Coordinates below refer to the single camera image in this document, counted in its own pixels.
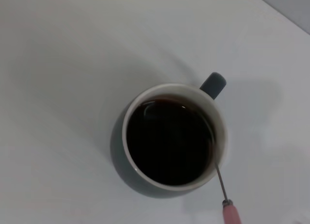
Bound grey ceramic cup with coffee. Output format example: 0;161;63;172
110;72;230;200

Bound pink handled metal spoon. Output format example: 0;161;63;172
213;159;243;224

